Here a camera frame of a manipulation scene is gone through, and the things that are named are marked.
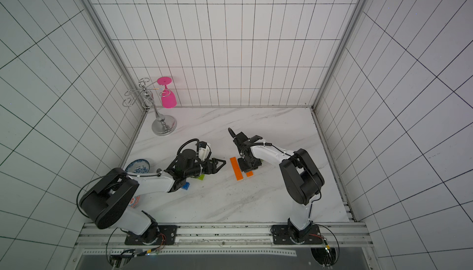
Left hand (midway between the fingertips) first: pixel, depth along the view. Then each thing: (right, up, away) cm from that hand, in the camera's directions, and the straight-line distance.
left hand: (220, 165), depth 87 cm
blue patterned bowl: (-41, -1, +4) cm, 42 cm away
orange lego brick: (+7, -2, +6) cm, 10 cm away
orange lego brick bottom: (+9, -6, +3) cm, 12 cm away
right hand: (+14, -1, +5) cm, 15 cm away
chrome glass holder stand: (-38, +19, +23) cm, 48 cm away
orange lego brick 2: (+14, -5, +2) cm, 15 cm away
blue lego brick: (-16, -10, -2) cm, 19 cm away
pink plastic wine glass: (-31, +33, +17) cm, 49 cm away
